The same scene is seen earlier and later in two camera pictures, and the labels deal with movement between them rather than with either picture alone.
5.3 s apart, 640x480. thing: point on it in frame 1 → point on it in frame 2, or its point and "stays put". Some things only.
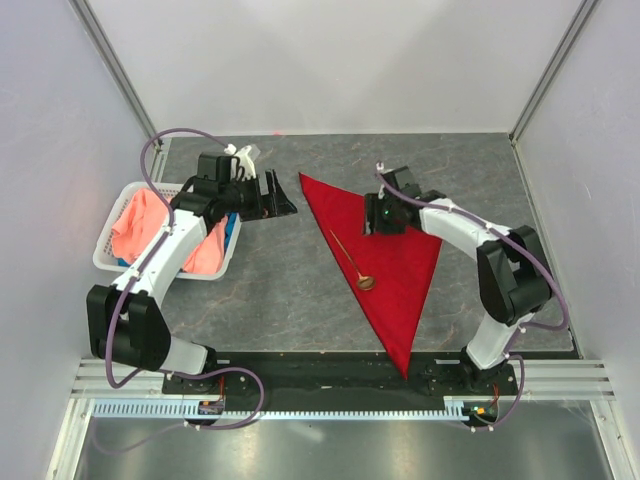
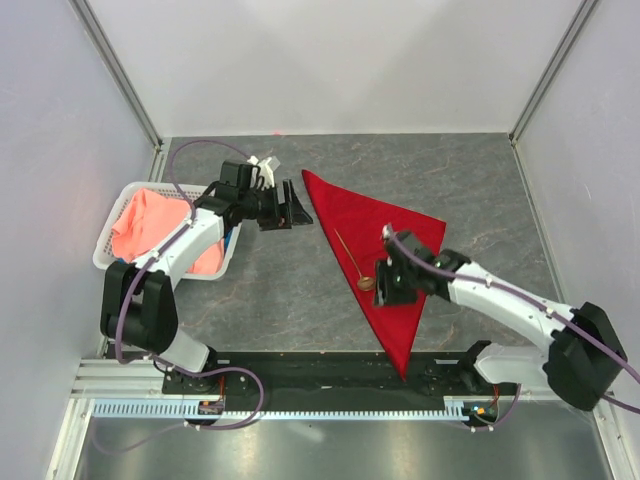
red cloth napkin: x=388 y=274 stays put
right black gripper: x=373 y=205 → x=383 y=291
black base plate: x=341 y=375 stays put
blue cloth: x=231 y=222 stays put
